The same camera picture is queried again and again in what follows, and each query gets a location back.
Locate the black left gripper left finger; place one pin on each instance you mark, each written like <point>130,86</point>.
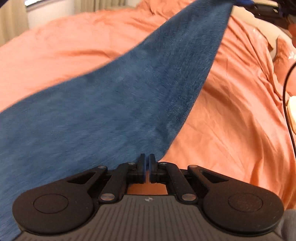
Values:
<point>137,170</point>

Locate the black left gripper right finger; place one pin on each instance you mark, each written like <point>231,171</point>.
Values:
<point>157,170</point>

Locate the blue denim jeans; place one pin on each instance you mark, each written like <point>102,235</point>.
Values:
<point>135,104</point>

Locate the orange bed sheet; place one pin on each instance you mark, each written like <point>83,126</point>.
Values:
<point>236,127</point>

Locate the right beige curtain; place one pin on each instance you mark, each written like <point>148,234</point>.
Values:
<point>96,5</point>

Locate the beige curtain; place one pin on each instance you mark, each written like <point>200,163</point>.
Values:
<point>14,20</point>
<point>96,5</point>

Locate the window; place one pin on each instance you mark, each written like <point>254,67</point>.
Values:
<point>31,2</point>

